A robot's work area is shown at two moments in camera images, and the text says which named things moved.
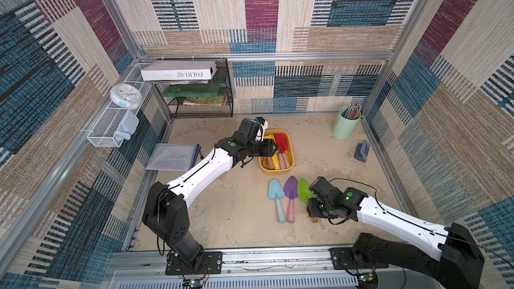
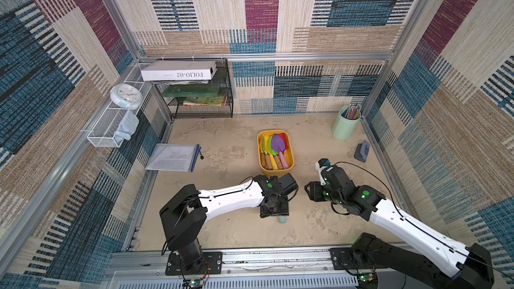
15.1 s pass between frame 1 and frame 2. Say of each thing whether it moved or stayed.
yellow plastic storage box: stayed
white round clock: stayed
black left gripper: moved
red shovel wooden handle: stayed
